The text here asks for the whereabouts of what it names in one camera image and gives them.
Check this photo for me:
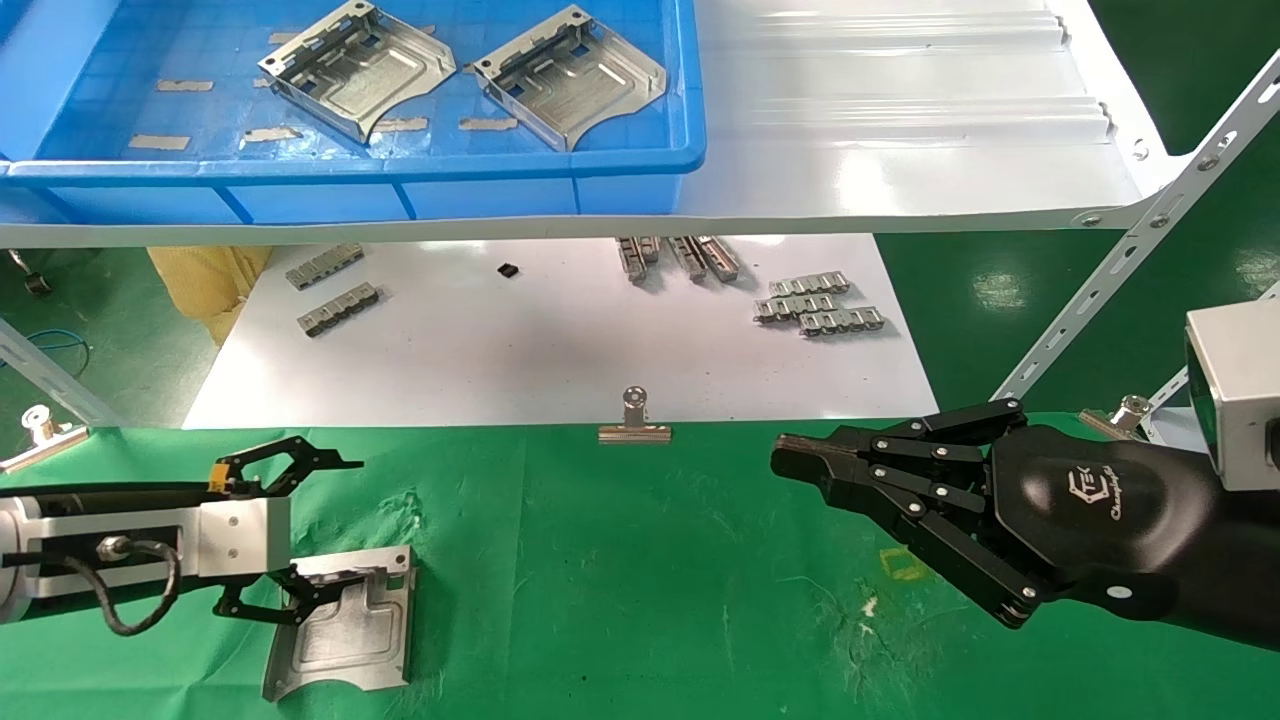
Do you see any silver sheet metal bracket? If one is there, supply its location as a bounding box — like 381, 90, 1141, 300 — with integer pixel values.
258, 0, 458, 146
262, 545, 416, 704
470, 4, 668, 152

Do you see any black caster wheel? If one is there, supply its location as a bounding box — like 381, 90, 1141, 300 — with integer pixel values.
8, 250, 51, 298

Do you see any white paper sheet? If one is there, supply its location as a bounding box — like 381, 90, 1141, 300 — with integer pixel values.
183, 235, 939, 431

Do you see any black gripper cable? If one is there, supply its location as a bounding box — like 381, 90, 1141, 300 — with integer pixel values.
0, 538, 184, 638

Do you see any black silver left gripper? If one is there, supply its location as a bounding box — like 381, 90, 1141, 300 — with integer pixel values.
40, 436, 364, 627

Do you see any grey metal frame strut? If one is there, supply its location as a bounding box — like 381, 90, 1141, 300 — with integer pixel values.
0, 318, 126, 429

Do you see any blue cable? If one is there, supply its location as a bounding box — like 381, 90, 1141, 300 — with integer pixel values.
0, 328, 91, 371

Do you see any small metal chain part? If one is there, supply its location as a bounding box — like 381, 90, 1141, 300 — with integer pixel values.
797, 307, 886, 338
753, 294, 837, 324
297, 285, 382, 338
768, 272, 851, 298
285, 242, 365, 291

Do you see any green table cloth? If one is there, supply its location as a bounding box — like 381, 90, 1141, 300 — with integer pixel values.
0, 410, 1280, 720

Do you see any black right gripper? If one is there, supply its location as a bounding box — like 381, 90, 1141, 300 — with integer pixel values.
772, 398, 1223, 629

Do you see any white perforated metal strut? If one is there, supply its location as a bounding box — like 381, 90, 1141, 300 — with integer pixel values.
993, 50, 1280, 401

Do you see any white metal shelf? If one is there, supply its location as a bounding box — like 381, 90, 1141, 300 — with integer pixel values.
0, 0, 1191, 249

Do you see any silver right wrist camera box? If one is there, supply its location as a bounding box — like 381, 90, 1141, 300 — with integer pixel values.
1185, 285, 1280, 493

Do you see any blue plastic bin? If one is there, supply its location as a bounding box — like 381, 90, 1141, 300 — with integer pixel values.
0, 0, 707, 226

